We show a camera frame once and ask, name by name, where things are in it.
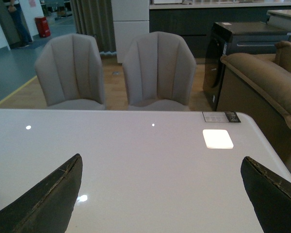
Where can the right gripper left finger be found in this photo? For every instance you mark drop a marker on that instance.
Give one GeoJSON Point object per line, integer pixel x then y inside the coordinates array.
{"type": "Point", "coordinates": [47, 207]}

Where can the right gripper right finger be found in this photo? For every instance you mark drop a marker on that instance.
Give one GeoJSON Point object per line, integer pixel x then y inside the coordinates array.
{"type": "Point", "coordinates": [270, 195]}

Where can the black white table label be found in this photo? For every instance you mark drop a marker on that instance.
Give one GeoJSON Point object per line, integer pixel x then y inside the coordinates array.
{"type": "Point", "coordinates": [230, 117]}

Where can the brown sofa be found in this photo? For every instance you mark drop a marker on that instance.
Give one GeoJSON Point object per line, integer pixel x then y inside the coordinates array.
{"type": "Point", "coordinates": [262, 90]}

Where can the left beige upholstered chair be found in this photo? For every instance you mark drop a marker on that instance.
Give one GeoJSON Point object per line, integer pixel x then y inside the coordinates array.
{"type": "Point", "coordinates": [70, 72]}

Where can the beige upholstered chair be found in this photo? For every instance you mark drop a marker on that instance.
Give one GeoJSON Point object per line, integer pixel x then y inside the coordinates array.
{"type": "Point", "coordinates": [70, 72]}
{"type": "Point", "coordinates": [159, 70]}

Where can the black washing machine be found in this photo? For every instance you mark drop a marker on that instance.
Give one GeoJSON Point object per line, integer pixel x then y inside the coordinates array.
{"type": "Point", "coordinates": [230, 40]}

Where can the right beige upholstered chair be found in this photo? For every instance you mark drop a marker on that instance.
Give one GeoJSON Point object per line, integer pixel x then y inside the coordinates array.
{"type": "Point", "coordinates": [159, 70]}

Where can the red fire extinguisher box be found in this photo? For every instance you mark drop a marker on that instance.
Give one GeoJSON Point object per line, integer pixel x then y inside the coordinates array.
{"type": "Point", "coordinates": [42, 27]}

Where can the standing person in jeans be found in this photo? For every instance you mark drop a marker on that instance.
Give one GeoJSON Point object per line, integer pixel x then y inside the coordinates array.
{"type": "Point", "coordinates": [15, 11]}

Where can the dark kitchen counter cabinet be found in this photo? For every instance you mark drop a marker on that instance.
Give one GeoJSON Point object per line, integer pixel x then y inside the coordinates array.
{"type": "Point", "coordinates": [194, 21]}

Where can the white tall cabinet column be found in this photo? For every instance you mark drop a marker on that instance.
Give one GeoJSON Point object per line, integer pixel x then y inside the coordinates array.
{"type": "Point", "coordinates": [130, 19]}

